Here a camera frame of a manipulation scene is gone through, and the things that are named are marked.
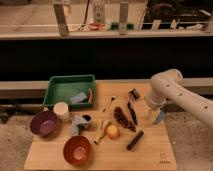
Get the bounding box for yellow banana toy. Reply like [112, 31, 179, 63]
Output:
[94, 120, 110, 144]

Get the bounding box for black brush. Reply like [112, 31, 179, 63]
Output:
[127, 95, 137, 125]

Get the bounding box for wooden cutting board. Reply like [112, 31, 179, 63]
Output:
[24, 83, 177, 171]

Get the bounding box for yellow red apple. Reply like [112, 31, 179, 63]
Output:
[106, 125, 120, 140]

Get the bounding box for black binder clip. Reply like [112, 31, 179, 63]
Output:
[129, 89, 140, 100]

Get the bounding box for green plastic tray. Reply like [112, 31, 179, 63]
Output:
[43, 75, 96, 109]

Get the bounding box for red bowl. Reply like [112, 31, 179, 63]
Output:
[63, 136, 91, 166]

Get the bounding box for red item in tray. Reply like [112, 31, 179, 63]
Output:
[88, 89, 93, 103]

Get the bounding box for blue cloth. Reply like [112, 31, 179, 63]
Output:
[71, 116, 87, 136]

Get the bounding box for purple bowl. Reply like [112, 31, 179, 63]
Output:
[30, 110, 58, 136]

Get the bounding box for black eraser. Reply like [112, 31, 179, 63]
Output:
[126, 130, 144, 151]

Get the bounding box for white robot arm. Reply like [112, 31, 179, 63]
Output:
[145, 69, 213, 128]

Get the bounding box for dark red grape bunch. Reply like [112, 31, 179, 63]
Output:
[114, 107, 136, 132]

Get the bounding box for white cup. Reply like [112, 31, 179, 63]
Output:
[53, 102, 69, 120]

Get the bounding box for blue sponge in tray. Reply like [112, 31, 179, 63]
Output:
[70, 92, 87, 104]

